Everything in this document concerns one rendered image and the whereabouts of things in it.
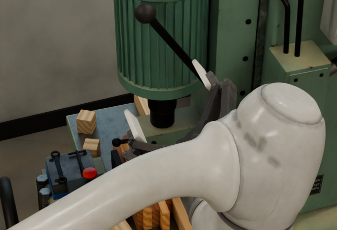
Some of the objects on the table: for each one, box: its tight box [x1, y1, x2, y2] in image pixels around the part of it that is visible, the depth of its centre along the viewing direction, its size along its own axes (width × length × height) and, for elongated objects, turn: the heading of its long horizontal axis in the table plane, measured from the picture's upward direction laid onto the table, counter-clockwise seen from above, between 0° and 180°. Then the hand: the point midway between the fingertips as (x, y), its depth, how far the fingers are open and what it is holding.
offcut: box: [76, 110, 97, 135], centre depth 175 cm, size 4×4×4 cm
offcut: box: [82, 138, 101, 158], centre depth 168 cm, size 3×4×4 cm
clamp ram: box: [111, 149, 122, 169], centre depth 156 cm, size 9×8×9 cm
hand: (165, 94), depth 116 cm, fingers open, 13 cm apart
